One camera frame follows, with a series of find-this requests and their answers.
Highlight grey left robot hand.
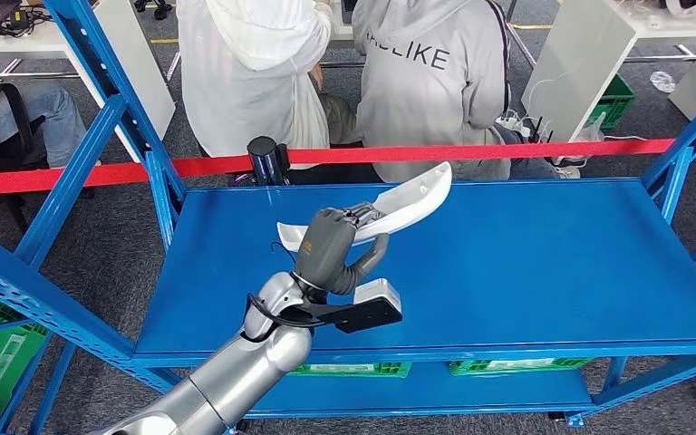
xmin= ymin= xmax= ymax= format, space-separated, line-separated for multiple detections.
xmin=292 ymin=202 xmax=392 ymax=296

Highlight white plastic part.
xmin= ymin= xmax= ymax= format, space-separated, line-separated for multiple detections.
xmin=276 ymin=160 xmax=453 ymax=254

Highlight person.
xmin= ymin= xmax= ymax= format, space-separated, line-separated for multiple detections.
xmin=177 ymin=0 xmax=334 ymax=159
xmin=0 ymin=83 xmax=100 ymax=169
xmin=351 ymin=0 xmax=582 ymax=184

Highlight red barrier belt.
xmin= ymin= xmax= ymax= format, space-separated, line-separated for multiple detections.
xmin=0 ymin=136 xmax=696 ymax=198

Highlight white power strip with plugs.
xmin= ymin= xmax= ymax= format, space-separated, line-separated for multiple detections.
xmin=495 ymin=110 xmax=532 ymax=138

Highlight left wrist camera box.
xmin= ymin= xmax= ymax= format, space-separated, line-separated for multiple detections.
xmin=299 ymin=277 xmax=403 ymax=335

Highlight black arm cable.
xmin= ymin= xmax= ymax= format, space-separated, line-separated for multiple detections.
xmin=246 ymin=239 xmax=325 ymax=328

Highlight black barrier post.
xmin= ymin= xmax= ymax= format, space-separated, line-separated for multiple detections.
xmin=246 ymin=136 xmax=292 ymax=188

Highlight black desk cables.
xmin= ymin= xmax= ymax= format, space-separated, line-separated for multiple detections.
xmin=0 ymin=5 xmax=52 ymax=37

